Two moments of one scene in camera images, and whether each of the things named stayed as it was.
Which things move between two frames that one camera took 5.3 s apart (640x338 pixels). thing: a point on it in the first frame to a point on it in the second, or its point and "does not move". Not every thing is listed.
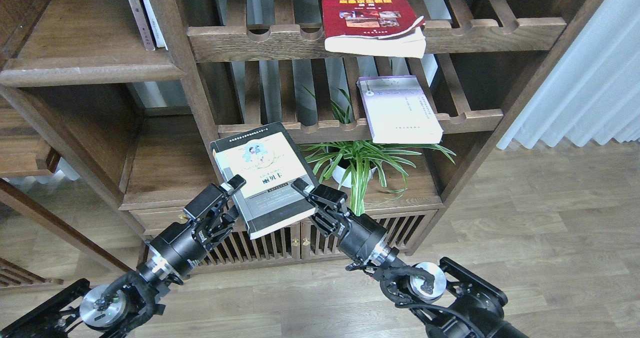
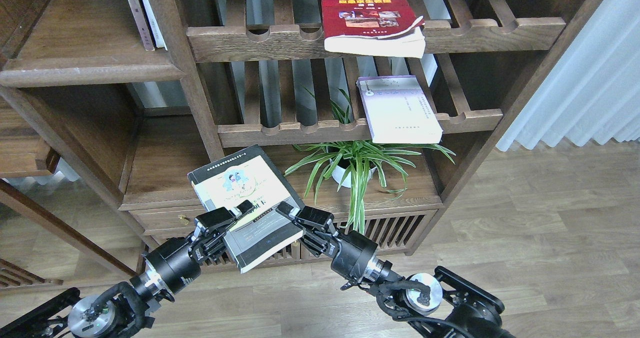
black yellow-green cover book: (267, 160) to (245, 175)
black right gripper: (359, 234) to (351, 256)
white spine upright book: (156, 29) does not move
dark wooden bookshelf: (399, 83) does not move
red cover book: (385, 21) does not move
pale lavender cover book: (398, 111) does not move
